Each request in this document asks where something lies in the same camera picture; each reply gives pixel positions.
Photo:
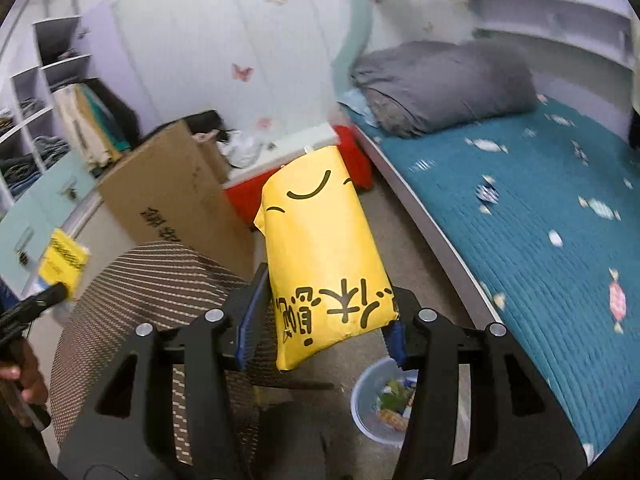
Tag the large cardboard box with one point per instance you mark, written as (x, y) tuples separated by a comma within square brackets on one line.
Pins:
[(170, 195)]

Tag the dark folded jeans pile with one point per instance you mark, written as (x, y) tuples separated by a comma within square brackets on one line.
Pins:
[(17, 172)]

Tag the black clothes pile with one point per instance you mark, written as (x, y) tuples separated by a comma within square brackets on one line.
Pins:
[(200, 122)]

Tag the light blue bunk bed frame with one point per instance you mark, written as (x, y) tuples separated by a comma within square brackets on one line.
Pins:
[(357, 20)]

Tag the black coat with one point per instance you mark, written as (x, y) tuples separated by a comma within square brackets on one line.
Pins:
[(120, 105)]

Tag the blue plaid pillow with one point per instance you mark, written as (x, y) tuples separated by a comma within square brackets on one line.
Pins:
[(357, 105)]

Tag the light blue plastic basin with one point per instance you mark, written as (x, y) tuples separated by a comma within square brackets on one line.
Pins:
[(365, 410)]

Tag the pinecone ornament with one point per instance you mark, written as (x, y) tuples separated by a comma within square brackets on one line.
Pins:
[(22, 257), (72, 193)]

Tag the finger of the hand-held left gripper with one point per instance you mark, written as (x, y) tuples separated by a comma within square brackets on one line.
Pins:
[(35, 305)]

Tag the grey folded clothes pile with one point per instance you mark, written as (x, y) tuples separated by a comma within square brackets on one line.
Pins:
[(50, 150)]

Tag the purple and white wall shelves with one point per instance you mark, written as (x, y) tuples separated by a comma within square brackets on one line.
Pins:
[(550, 25)]

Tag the orange snack packet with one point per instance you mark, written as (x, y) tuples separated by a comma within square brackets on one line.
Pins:
[(392, 417)]

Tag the black hanging garment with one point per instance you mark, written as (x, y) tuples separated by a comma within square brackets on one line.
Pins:
[(635, 127)]

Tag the green wrapper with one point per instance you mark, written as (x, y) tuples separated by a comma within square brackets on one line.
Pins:
[(392, 395)]

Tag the round brown dotted table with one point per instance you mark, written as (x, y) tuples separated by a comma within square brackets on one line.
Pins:
[(150, 270)]

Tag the white wardrobe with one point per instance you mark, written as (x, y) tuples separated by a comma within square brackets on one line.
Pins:
[(200, 25)]

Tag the red ottoman with white top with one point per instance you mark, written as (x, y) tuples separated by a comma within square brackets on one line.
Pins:
[(300, 150)]

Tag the pink butterfly sticker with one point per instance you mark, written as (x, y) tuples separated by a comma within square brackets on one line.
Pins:
[(242, 71)]

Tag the white open shelf unit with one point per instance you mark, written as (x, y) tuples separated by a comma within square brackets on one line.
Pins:
[(55, 50)]

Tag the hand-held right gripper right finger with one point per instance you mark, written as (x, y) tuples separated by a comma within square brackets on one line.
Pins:
[(395, 345)]

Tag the grey quilt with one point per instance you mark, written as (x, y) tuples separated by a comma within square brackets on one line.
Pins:
[(440, 85)]

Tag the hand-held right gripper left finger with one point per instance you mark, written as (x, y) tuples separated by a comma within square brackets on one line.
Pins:
[(252, 320)]

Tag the green jacket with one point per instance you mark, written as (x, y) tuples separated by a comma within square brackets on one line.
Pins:
[(107, 120)]

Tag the person's left hand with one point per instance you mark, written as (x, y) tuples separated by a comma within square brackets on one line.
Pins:
[(32, 385)]

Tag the light blue drawer unit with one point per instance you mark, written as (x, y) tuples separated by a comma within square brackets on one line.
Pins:
[(45, 200)]

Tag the cream jacket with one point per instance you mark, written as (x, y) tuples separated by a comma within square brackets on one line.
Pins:
[(75, 130)]

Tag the white crumpled bag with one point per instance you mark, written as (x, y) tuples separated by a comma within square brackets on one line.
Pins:
[(242, 147)]

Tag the yellow smiley face packet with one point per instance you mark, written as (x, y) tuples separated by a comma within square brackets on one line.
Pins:
[(320, 240)]

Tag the yellow and white carton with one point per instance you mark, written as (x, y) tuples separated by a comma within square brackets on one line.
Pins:
[(62, 260)]

